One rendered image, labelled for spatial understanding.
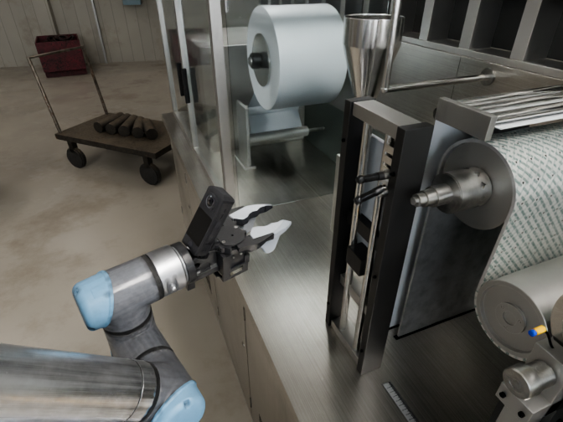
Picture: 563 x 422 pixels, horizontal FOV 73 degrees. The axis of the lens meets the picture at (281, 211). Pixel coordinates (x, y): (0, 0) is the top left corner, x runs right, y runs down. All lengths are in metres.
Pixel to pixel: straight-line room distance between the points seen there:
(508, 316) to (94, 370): 0.58
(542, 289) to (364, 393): 0.40
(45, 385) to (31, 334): 2.01
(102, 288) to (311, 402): 0.47
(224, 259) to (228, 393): 1.33
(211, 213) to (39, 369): 0.29
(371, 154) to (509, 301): 0.31
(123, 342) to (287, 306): 0.47
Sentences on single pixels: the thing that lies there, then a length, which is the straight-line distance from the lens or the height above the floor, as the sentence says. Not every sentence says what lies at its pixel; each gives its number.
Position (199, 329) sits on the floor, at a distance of 2.17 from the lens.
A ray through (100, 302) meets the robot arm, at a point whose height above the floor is 1.24.
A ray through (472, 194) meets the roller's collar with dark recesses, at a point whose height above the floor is 1.34.
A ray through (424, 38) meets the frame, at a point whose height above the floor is 1.46.
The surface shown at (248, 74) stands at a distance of 1.17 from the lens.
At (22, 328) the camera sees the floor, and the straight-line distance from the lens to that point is 2.54.
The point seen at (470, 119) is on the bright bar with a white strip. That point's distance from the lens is 0.61.
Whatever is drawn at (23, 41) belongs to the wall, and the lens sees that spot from 9.44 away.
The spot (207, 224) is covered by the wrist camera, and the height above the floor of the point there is 1.29.
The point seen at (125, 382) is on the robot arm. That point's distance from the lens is 0.53.
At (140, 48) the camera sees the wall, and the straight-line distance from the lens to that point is 9.02.
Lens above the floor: 1.62
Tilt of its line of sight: 32 degrees down
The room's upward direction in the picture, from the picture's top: straight up
